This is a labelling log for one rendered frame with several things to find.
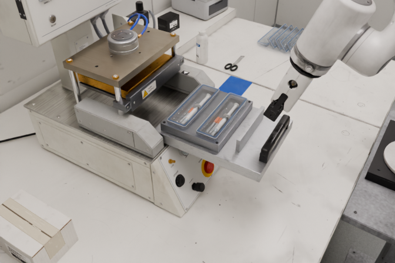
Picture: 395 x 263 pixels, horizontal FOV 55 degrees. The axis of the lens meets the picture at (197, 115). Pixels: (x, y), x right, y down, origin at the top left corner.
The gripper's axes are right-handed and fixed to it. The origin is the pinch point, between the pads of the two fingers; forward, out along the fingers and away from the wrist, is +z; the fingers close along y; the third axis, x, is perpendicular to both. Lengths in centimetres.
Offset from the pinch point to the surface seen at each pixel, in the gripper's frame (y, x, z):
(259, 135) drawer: 0.8, -0.7, 9.8
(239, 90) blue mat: 45, 15, 39
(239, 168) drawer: -10.9, -1.2, 10.8
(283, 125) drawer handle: 2.9, -3.8, 4.5
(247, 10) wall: 186, 57, 89
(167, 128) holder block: -9.9, 18.8, 15.5
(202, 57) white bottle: 55, 37, 43
